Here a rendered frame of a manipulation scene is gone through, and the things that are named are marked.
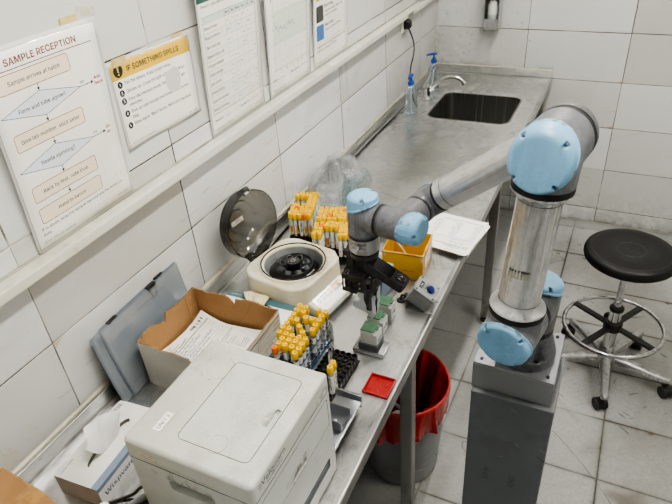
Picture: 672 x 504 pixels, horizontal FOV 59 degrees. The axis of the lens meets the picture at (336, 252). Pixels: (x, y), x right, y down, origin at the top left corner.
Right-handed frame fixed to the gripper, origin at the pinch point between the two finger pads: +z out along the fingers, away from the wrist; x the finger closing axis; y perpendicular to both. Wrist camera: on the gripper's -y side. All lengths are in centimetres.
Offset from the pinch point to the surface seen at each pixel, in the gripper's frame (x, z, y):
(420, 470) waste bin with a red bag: -23, 92, -6
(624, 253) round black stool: -106, 35, -61
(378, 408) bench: 18.9, 12.6, -8.0
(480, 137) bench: -148, 13, 7
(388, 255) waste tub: -32.5, 4.3, 8.5
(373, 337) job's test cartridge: 2.0, 6.3, -0.2
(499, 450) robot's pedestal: 4.9, 32.0, -36.0
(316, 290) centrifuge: -9.5, 4.9, 22.3
